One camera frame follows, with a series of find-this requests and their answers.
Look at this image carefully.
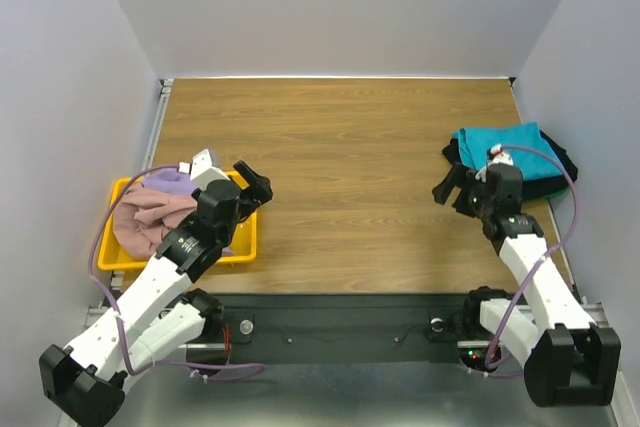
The teal t shirt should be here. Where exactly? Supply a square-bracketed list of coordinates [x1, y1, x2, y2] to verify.
[451, 121, 566, 183]

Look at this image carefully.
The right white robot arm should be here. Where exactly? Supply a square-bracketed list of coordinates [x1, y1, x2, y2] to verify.
[432, 158, 621, 407]

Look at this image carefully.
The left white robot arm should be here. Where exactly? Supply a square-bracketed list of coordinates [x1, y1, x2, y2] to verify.
[39, 152, 273, 426]

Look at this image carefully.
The folded black t shirt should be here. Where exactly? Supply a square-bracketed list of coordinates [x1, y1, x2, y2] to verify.
[442, 123, 578, 202]

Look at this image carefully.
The lavender t shirt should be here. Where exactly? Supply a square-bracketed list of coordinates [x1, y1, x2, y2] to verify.
[142, 169, 236, 257]

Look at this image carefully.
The pink t shirt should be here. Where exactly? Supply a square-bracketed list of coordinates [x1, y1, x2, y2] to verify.
[112, 183, 196, 261]

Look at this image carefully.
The yellow plastic bin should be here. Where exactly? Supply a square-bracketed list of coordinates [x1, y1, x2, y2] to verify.
[96, 170, 259, 272]

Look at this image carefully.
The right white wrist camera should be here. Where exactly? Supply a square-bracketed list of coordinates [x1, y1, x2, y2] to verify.
[475, 144, 514, 183]

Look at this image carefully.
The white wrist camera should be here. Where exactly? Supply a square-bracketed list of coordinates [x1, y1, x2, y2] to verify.
[178, 149, 230, 195]
[475, 144, 514, 183]

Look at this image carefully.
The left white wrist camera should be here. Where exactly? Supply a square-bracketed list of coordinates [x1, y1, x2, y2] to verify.
[178, 149, 230, 195]

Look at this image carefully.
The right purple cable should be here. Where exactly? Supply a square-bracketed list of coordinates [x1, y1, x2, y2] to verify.
[483, 144, 582, 378]

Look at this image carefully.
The purple cable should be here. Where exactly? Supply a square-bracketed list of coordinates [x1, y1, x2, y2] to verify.
[483, 144, 582, 378]
[87, 164, 269, 383]

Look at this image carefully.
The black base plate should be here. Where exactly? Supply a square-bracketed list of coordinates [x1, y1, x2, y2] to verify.
[102, 291, 589, 366]

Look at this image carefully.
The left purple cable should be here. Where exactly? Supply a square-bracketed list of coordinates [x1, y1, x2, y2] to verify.
[87, 164, 269, 383]

